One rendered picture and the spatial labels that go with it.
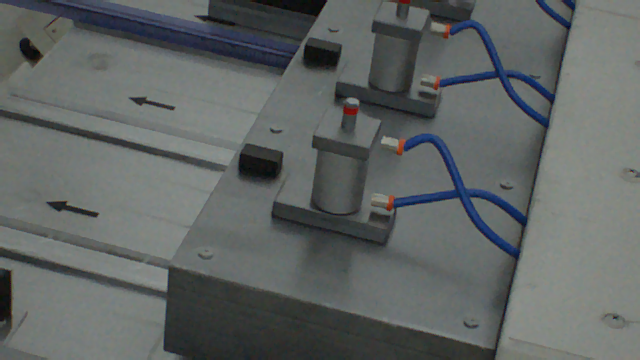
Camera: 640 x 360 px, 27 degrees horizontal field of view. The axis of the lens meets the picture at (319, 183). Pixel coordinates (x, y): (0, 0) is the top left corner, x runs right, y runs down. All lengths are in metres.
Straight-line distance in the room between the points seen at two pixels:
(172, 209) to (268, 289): 0.15
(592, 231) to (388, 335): 0.10
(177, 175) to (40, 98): 0.10
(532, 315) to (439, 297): 0.05
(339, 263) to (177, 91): 0.25
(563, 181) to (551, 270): 0.07
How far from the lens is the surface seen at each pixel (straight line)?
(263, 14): 0.82
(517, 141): 0.64
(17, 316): 0.59
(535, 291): 0.51
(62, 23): 2.24
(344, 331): 0.52
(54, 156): 0.69
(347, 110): 0.53
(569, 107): 0.64
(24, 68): 1.33
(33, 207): 0.66
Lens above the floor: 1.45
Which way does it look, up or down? 31 degrees down
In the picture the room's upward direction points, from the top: 59 degrees clockwise
